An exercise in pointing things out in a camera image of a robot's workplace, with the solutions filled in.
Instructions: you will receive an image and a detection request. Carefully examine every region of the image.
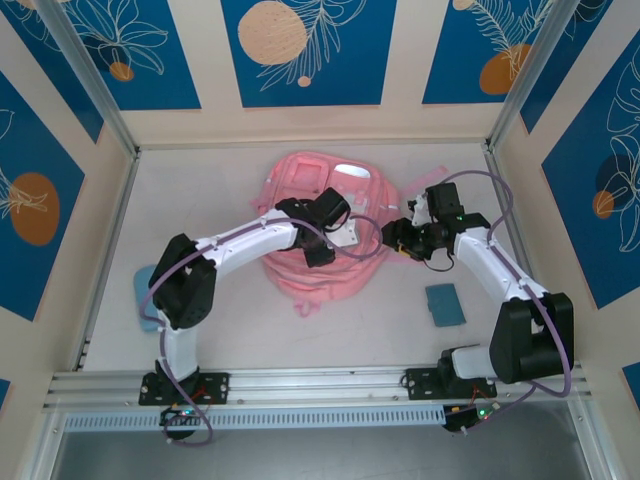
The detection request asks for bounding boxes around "light blue pencil case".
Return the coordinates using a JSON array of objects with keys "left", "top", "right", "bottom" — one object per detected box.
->
[{"left": 133, "top": 264, "right": 162, "bottom": 334}]

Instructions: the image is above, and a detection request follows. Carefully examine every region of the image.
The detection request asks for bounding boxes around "aluminium frame post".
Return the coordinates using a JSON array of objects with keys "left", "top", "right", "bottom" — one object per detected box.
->
[
  {"left": 35, "top": 0, "right": 142, "bottom": 160},
  {"left": 485, "top": 0, "right": 615, "bottom": 151}
]

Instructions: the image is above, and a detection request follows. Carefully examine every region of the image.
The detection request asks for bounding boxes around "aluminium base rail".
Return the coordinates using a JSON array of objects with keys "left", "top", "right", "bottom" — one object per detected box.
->
[{"left": 42, "top": 360, "right": 596, "bottom": 412}]

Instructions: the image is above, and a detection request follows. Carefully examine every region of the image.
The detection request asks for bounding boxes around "teal sponge right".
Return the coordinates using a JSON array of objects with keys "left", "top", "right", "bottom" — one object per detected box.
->
[{"left": 424, "top": 283, "right": 466, "bottom": 329}]

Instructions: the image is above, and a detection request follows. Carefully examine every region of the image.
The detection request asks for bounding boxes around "grey slotted cable duct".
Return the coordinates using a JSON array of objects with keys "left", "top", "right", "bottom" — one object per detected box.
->
[{"left": 63, "top": 404, "right": 447, "bottom": 432}]

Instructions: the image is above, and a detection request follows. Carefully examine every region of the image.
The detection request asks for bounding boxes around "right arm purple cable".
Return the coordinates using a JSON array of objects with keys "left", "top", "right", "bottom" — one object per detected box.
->
[{"left": 442, "top": 169, "right": 576, "bottom": 436}]

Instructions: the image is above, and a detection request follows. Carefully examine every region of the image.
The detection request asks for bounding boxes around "aluminium side rail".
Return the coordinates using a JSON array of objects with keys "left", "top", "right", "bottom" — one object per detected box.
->
[
  {"left": 73, "top": 149, "right": 142, "bottom": 372},
  {"left": 482, "top": 142, "right": 560, "bottom": 362}
]

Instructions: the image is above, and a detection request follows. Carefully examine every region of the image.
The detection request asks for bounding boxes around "small controller board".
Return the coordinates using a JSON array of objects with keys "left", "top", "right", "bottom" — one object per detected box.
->
[
  {"left": 443, "top": 403, "right": 502, "bottom": 435},
  {"left": 159, "top": 405, "right": 207, "bottom": 427}
]

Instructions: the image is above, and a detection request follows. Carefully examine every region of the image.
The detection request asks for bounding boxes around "pink backpack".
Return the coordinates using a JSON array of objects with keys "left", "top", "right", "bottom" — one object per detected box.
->
[{"left": 248, "top": 151, "right": 449, "bottom": 319}]

